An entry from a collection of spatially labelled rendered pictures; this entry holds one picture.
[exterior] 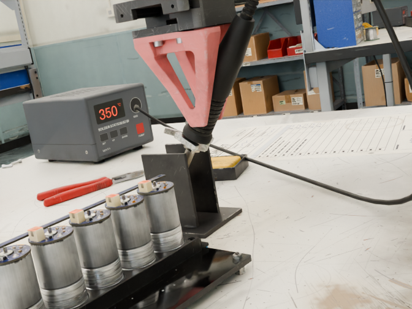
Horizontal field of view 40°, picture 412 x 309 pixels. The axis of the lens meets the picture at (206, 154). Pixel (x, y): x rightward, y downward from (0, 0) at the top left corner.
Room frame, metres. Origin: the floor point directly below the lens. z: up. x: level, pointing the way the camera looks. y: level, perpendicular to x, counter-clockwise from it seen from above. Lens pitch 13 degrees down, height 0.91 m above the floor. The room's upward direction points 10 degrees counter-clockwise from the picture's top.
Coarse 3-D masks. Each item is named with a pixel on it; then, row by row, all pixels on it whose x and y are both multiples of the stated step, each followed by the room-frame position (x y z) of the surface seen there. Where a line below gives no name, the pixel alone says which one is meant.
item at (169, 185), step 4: (152, 184) 0.38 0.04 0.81; (156, 184) 0.37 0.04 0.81; (160, 184) 0.37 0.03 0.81; (164, 184) 0.37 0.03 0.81; (168, 184) 0.37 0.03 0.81; (172, 184) 0.37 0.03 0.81; (156, 188) 0.36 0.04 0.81; (160, 188) 0.36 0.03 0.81; (168, 188) 0.36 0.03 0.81; (140, 192) 0.36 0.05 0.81; (152, 192) 0.35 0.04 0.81; (156, 192) 0.35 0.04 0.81; (160, 192) 0.35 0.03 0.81
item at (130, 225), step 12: (144, 204) 0.34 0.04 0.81; (120, 216) 0.33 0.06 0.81; (132, 216) 0.33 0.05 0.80; (144, 216) 0.34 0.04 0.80; (120, 228) 0.33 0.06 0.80; (132, 228) 0.33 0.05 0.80; (144, 228) 0.34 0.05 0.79; (120, 240) 0.33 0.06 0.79; (132, 240) 0.33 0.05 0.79; (144, 240) 0.34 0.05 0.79; (120, 252) 0.34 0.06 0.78; (132, 252) 0.33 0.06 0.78; (144, 252) 0.34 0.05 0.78; (132, 264) 0.33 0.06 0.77; (144, 264) 0.33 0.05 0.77
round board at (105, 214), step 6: (90, 210) 0.34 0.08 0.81; (96, 210) 0.33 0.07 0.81; (102, 210) 0.33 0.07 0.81; (108, 210) 0.33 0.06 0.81; (96, 216) 0.32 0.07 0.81; (102, 216) 0.32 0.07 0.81; (108, 216) 0.32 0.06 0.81; (84, 222) 0.32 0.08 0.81; (90, 222) 0.31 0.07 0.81; (96, 222) 0.31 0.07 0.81
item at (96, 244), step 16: (96, 224) 0.31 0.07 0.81; (112, 224) 0.33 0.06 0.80; (80, 240) 0.31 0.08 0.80; (96, 240) 0.31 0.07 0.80; (112, 240) 0.32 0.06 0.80; (80, 256) 0.32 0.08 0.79; (96, 256) 0.31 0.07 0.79; (112, 256) 0.32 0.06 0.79; (96, 272) 0.31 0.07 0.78; (112, 272) 0.32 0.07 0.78; (96, 288) 0.31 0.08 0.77
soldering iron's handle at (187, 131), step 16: (256, 0) 0.41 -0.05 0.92; (240, 16) 0.41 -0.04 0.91; (240, 32) 0.41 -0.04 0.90; (224, 48) 0.42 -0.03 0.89; (240, 48) 0.41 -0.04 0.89; (224, 64) 0.42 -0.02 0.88; (240, 64) 0.42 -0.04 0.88; (224, 80) 0.42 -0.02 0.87; (224, 96) 0.43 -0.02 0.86; (192, 128) 0.44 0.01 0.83; (208, 128) 0.44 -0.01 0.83
